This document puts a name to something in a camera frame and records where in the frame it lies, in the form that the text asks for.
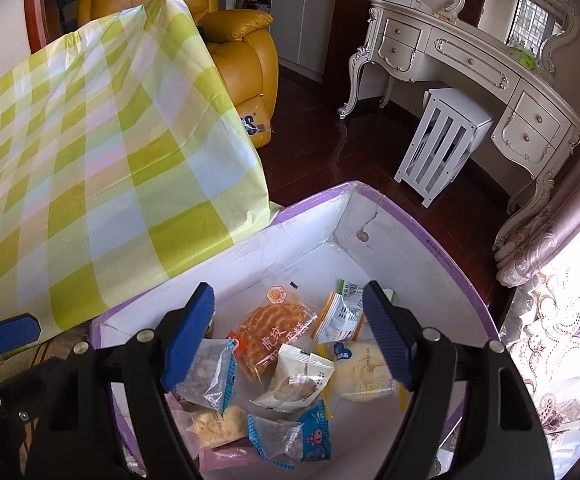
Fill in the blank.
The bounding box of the green pack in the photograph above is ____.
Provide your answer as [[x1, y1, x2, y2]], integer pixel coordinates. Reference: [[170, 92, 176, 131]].
[[507, 42, 538, 71]]

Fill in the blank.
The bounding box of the orange striped bread packet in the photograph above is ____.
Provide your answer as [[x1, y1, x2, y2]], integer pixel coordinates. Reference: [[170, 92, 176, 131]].
[[232, 280, 319, 386]]

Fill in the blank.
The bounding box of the yellow zip bun bag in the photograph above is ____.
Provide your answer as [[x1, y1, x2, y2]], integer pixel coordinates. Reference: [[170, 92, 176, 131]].
[[317, 340, 406, 403]]

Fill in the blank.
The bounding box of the small blue clear snack packet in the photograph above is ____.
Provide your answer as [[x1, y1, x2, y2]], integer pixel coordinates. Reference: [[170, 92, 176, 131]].
[[175, 337, 238, 416]]

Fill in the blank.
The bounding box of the clear bag blue print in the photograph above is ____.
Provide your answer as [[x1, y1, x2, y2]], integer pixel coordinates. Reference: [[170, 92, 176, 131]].
[[237, 95, 276, 151]]

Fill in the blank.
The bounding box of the white slatted stool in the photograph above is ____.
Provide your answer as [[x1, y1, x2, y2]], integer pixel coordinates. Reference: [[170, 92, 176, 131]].
[[394, 87, 493, 208]]

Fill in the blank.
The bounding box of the ornate white mirror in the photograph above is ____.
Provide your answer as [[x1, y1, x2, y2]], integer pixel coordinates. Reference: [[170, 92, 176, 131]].
[[440, 0, 580, 86]]

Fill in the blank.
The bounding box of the plain pink snack packet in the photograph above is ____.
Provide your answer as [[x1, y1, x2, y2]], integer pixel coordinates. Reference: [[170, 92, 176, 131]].
[[197, 442, 271, 472]]

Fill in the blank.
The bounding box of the cream cookie packet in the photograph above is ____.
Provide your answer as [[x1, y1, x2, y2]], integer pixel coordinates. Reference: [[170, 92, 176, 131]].
[[172, 405, 251, 453]]

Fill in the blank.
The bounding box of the green checkered tablecloth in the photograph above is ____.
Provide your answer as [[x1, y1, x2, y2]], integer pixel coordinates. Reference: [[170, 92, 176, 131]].
[[0, 0, 283, 348]]

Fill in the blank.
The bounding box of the white wardrobe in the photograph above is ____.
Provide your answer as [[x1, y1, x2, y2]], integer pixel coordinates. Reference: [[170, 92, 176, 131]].
[[227, 0, 343, 81]]

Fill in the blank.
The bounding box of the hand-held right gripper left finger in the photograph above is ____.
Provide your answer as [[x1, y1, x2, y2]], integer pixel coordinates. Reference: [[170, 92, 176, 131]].
[[22, 281, 217, 480]]

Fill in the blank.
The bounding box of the pink floral curtain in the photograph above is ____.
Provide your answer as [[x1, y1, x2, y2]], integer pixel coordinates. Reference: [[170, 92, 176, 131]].
[[492, 85, 580, 461]]

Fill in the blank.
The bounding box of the large blue clear snack packet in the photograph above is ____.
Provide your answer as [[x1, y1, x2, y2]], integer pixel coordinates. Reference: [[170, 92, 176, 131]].
[[246, 399, 332, 463]]

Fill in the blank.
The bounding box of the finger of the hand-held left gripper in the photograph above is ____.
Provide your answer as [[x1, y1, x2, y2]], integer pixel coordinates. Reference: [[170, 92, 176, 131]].
[[0, 312, 43, 361], [0, 357, 63, 428]]

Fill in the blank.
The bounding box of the yellow leather armchair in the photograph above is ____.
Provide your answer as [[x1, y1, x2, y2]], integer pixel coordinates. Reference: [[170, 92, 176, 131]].
[[77, 0, 280, 148]]

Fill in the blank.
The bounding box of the white dark band cookie packet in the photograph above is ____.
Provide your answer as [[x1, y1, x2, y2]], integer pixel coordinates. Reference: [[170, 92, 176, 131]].
[[248, 342, 336, 413]]

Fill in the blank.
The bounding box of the purple white cardboard box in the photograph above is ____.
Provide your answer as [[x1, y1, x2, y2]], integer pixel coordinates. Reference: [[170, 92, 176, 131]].
[[90, 180, 501, 480]]

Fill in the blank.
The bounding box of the white nut packet orange top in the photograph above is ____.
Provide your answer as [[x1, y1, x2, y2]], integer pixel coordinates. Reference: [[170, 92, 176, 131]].
[[310, 280, 368, 346]]

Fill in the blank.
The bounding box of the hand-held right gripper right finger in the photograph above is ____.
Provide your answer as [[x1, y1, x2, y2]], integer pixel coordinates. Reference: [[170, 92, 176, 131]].
[[361, 281, 556, 480]]

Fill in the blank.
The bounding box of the white ornate dressing table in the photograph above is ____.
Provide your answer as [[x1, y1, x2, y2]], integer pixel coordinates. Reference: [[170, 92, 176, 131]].
[[337, 0, 580, 251]]

